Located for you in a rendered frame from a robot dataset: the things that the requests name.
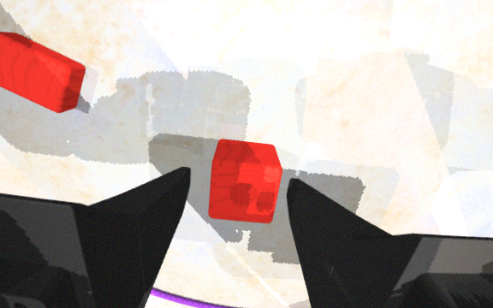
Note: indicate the red cube with hole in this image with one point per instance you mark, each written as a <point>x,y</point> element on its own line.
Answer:
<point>245,180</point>

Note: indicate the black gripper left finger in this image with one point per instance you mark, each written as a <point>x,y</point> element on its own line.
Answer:
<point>113,249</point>

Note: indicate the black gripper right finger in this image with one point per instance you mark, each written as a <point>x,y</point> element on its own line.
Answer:
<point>348,262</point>

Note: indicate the red wooden block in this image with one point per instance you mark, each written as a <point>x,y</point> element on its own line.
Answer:
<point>39,74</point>

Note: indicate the wooden stick with purple string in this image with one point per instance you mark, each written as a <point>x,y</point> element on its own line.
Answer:
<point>184,301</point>

